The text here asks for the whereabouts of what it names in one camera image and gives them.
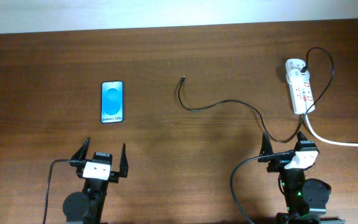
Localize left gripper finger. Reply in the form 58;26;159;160
119;143;129;178
71;137;90;161

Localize blue Galaxy smartphone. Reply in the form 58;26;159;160
101;81;124;124

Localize black USB charging cable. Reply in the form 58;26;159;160
178;47;336;144

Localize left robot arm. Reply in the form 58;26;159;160
62;138;129;223

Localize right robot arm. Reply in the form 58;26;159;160
258;132;331;223

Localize white USB charger plug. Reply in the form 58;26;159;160
286;68;310;85

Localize white power strip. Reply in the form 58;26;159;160
285;58;315;114

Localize white power strip cord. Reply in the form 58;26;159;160
303;113;358;149

